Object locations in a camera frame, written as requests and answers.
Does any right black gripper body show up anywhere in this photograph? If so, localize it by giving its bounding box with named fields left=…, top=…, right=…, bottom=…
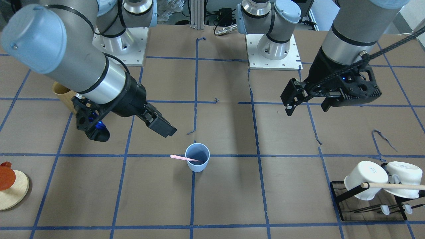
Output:
left=106, top=74, right=147, bottom=118

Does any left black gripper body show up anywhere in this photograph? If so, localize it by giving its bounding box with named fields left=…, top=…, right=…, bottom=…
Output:
left=305, top=48, right=382, bottom=107

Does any pink chopstick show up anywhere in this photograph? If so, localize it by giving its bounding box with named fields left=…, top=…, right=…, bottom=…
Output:
left=170, top=154, right=199, bottom=162

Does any light blue plastic cup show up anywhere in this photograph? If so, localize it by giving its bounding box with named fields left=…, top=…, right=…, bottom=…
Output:
left=185, top=143, right=211, bottom=173

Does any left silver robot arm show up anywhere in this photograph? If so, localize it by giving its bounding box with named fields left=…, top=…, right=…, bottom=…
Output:
left=236, top=0, right=408, bottom=116

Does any bamboo chopstick holder cup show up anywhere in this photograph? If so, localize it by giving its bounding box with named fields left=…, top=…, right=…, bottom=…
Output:
left=52, top=82, right=77, bottom=115

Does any white mug near rack end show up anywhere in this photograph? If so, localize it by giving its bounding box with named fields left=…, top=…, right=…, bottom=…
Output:
left=344, top=161, right=388, bottom=190

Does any white mug rack end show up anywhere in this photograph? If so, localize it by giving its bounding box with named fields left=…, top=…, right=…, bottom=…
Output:
left=344, top=161, right=388, bottom=190
left=384, top=161, right=423, bottom=199

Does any white mug far rack end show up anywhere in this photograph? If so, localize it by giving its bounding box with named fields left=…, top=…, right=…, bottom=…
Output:
left=384, top=161, right=423, bottom=199

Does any orange red mug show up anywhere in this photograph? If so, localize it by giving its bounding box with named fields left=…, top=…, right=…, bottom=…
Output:
left=0, top=161, right=16, bottom=191

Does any wooden mug tree stand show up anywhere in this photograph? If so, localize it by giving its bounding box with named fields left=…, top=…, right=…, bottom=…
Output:
left=0, top=170, right=30, bottom=210

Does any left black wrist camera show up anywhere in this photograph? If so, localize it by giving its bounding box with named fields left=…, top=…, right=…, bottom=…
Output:
left=280, top=78, right=312, bottom=116

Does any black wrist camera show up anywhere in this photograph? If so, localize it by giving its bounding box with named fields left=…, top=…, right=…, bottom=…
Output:
left=280, top=78, right=312, bottom=116
left=71, top=93, right=110, bottom=142

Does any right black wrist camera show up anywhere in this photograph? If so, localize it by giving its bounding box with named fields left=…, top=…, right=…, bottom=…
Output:
left=71, top=93, right=110, bottom=142

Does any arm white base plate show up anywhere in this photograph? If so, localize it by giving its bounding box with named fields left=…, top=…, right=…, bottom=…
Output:
left=92, top=27, right=150, bottom=66
left=245, top=34, right=303, bottom=71

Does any black wire mug rack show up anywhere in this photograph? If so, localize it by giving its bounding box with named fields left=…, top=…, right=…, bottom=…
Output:
left=330, top=162, right=424, bottom=221

